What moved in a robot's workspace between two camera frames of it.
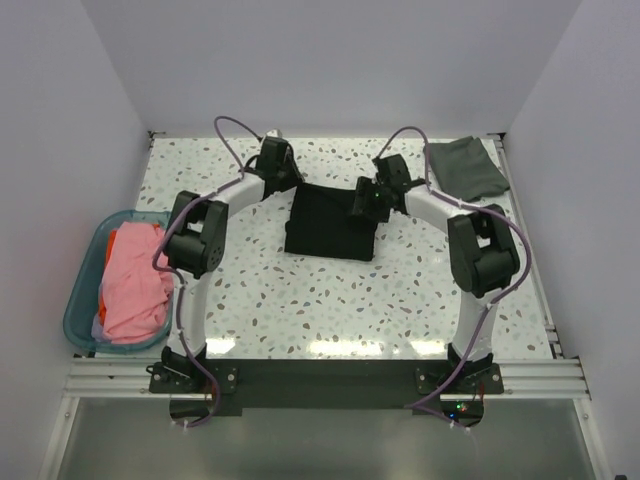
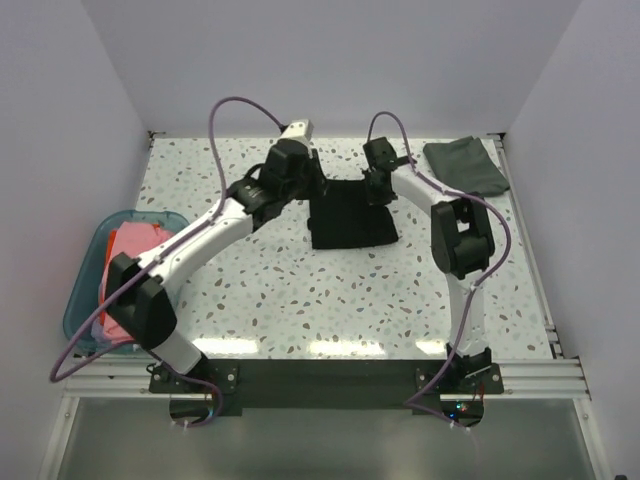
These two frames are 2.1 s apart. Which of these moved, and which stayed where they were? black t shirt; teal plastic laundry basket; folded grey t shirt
Moved: black t shirt
Stayed: folded grey t shirt; teal plastic laundry basket
